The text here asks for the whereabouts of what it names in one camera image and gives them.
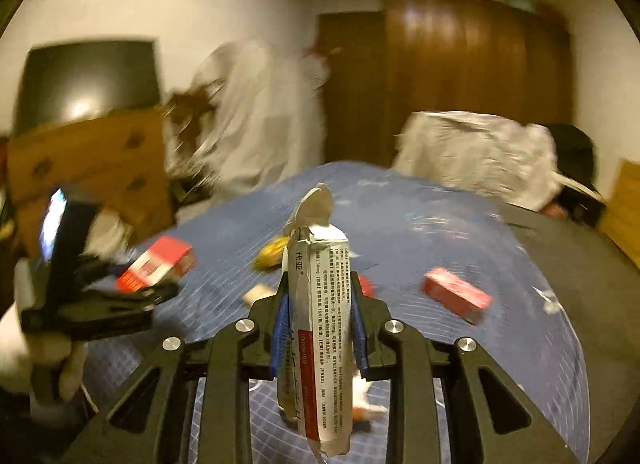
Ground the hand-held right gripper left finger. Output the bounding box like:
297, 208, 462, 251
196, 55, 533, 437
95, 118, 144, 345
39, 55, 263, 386
60, 285, 293, 464

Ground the blue checked blanket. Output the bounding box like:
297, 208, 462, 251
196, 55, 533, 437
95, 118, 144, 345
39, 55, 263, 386
82, 160, 592, 464

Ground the white medicine carton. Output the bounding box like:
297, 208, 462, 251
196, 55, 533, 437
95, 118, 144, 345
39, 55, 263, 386
277, 183, 353, 456

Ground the black television screen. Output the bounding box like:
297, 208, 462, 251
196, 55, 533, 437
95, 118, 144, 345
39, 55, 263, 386
12, 40, 162, 137

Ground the yellow wrapper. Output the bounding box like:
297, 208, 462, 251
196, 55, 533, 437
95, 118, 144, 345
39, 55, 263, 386
251, 238, 290, 273

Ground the dark grey bed sheet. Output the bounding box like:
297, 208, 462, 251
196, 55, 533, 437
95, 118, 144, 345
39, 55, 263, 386
495, 203, 640, 464

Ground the red cardboard box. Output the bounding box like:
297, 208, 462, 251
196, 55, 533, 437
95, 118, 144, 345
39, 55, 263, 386
421, 266, 494, 326
115, 235, 197, 295

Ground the dark wooden wardrobe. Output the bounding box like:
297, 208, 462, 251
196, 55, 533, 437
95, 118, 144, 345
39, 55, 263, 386
382, 0, 573, 170

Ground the striped white cloth cover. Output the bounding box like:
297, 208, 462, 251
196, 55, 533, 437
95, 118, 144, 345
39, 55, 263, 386
164, 40, 328, 197

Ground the black cloth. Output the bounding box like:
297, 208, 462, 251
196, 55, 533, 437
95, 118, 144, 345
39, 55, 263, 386
542, 124, 608, 227

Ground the white crumpled sheet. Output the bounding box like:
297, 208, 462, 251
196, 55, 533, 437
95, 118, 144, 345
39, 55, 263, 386
394, 110, 562, 211

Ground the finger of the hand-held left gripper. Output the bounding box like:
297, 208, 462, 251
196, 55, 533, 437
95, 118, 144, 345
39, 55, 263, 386
77, 253, 148, 291
57, 283, 182, 341

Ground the wooden dresser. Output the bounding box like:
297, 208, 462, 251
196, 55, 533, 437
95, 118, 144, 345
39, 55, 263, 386
6, 108, 177, 247

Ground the white plastic bucket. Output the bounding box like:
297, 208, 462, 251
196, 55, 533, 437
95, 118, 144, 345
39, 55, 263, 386
0, 211, 133, 402

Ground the dark wooden door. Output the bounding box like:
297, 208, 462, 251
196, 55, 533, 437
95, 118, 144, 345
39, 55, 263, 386
316, 10, 387, 165

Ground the small beige block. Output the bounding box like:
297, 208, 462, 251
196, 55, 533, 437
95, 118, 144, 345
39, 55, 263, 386
242, 283, 271, 306

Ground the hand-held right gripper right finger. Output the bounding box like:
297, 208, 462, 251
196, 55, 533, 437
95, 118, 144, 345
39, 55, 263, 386
350, 271, 581, 464

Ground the red and white hanging item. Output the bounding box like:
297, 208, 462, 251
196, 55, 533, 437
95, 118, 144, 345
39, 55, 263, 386
302, 38, 335, 91

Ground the wooden headboard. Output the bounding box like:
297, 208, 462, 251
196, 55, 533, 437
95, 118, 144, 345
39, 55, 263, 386
599, 158, 640, 267

